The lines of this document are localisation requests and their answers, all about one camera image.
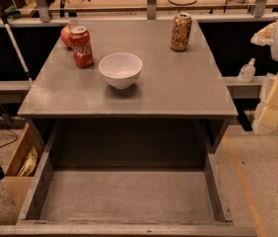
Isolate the orange patterned soda can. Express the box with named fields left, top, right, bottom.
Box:
left=171, top=13, right=192, bottom=51

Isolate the grey cabinet with top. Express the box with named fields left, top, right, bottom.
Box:
left=17, top=18, right=239, bottom=154

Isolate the red Coca-Cola can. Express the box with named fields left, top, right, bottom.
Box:
left=69, top=26, right=94, bottom=67

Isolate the open grey top drawer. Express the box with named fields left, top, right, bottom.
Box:
left=0, top=118, right=257, bottom=237

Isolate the white ceramic bowl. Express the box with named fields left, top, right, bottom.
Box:
left=99, top=52, right=143, bottom=89

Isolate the red apple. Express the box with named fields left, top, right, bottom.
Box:
left=60, top=25, right=72, bottom=48

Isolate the wooden workbench with metal posts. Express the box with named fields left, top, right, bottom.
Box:
left=0, top=0, right=278, bottom=24

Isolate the yellow snack bag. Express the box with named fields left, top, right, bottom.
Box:
left=18, top=147, right=38, bottom=177

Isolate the white pole with black grip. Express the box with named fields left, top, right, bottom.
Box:
left=0, top=8, right=33, bottom=86

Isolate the wooden box on floor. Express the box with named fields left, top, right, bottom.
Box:
left=5, top=124, right=44, bottom=212

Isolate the black cable on floor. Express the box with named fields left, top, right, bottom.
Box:
left=0, top=116, right=19, bottom=163

